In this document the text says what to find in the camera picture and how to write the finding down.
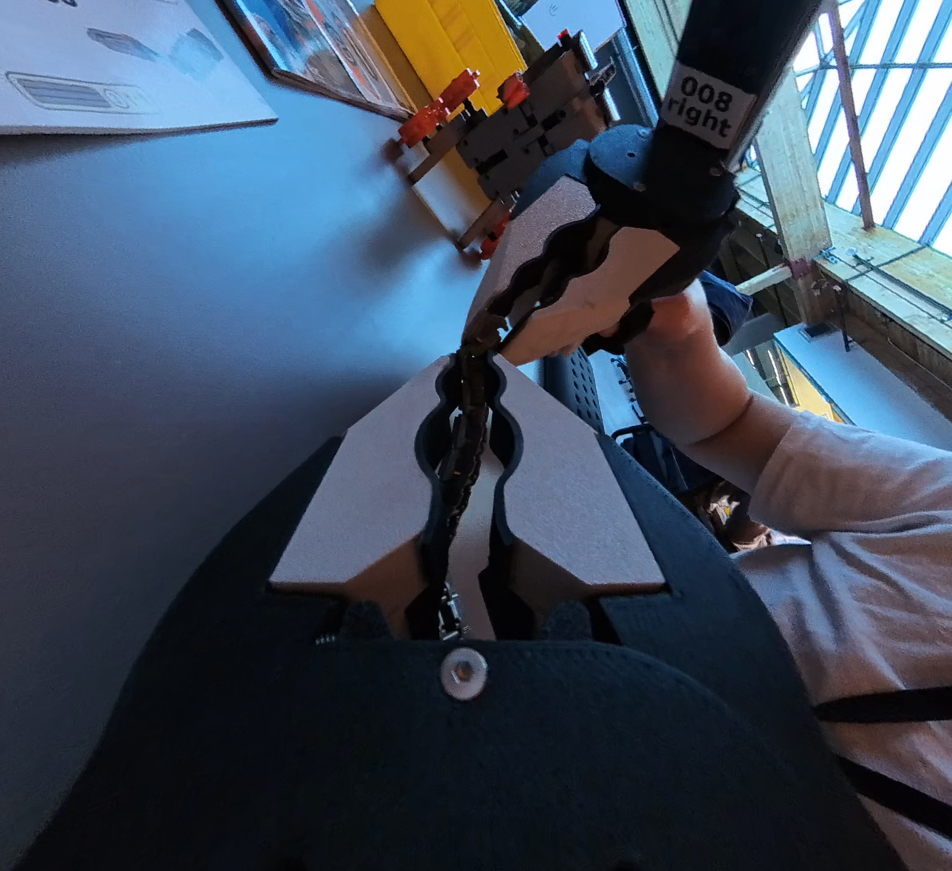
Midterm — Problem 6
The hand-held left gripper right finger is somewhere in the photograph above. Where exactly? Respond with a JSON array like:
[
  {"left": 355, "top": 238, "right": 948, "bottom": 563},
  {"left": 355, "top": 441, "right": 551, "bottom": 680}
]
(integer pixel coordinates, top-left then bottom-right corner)
[{"left": 485, "top": 354, "right": 666, "bottom": 640}]

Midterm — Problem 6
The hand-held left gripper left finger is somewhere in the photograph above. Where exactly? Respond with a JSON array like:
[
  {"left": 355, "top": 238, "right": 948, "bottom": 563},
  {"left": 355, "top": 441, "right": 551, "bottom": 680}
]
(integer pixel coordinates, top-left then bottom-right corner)
[{"left": 269, "top": 356, "right": 464, "bottom": 640}]

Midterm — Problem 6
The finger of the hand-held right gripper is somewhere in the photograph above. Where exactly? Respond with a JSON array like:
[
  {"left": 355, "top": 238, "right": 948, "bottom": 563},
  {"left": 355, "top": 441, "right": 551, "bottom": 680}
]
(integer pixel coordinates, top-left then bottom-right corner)
[
  {"left": 461, "top": 174, "right": 601, "bottom": 348},
  {"left": 500, "top": 225, "right": 681, "bottom": 365}
]

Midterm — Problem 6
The grey orange toy robot model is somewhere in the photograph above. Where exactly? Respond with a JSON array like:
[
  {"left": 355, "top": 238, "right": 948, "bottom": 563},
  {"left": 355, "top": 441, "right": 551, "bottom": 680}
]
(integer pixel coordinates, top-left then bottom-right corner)
[{"left": 396, "top": 29, "right": 620, "bottom": 261}]

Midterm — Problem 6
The grey track chain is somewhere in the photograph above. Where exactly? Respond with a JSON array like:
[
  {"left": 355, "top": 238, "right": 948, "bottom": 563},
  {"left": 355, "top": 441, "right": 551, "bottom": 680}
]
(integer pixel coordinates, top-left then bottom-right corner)
[{"left": 420, "top": 358, "right": 498, "bottom": 641}]

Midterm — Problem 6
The grey desk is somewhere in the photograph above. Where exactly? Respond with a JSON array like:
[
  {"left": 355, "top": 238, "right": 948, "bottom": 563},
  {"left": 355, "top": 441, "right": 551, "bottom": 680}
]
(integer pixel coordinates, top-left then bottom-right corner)
[{"left": 0, "top": 0, "right": 568, "bottom": 865}]

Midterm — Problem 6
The person's right hand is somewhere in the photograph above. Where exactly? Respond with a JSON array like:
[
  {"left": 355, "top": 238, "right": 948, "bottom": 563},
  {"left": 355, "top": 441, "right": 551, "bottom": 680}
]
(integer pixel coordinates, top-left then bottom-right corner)
[{"left": 598, "top": 282, "right": 713, "bottom": 346}]

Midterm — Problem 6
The black perforated chair back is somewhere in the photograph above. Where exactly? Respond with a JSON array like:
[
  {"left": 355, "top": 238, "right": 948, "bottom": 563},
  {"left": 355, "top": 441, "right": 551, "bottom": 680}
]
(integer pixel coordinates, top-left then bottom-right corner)
[{"left": 543, "top": 349, "right": 605, "bottom": 435}]

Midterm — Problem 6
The yellow plastic bin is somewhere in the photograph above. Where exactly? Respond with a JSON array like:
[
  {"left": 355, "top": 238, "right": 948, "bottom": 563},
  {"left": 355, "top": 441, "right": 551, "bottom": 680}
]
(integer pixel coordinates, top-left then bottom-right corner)
[{"left": 372, "top": 0, "right": 527, "bottom": 119}]

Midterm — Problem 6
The person's pale shirt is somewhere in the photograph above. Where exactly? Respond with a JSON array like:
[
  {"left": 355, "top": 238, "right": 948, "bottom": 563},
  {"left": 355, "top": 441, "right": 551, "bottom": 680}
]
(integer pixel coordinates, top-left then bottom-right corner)
[{"left": 732, "top": 410, "right": 952, "bottom": 871}]

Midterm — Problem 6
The flat blue printed box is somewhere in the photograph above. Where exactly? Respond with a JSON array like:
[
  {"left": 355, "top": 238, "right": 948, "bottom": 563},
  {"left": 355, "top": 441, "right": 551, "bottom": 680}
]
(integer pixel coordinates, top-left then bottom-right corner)
[{"left": 167, "top": 0, "right": 415, "bottom": 122}]

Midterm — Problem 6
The open instruction booklet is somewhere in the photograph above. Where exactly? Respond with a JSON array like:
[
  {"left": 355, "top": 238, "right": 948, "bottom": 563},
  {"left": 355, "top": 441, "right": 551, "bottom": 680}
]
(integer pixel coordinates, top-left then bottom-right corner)
[{"left": 0, "top": 0, "right": 280, "bottom": 137}]

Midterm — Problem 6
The wooden post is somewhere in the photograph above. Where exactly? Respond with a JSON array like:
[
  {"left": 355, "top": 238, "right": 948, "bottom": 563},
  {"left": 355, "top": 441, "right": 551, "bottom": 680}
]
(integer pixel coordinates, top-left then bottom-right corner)
[{"left": 595, "top": 0, "right": 835, "bottom": 281}]

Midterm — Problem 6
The black lanyard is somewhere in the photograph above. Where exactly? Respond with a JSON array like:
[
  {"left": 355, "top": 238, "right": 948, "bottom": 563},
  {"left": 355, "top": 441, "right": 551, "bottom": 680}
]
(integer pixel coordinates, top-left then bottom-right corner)
[{"left": 813, "top": 687, "right": 952, "bottom": 836}]

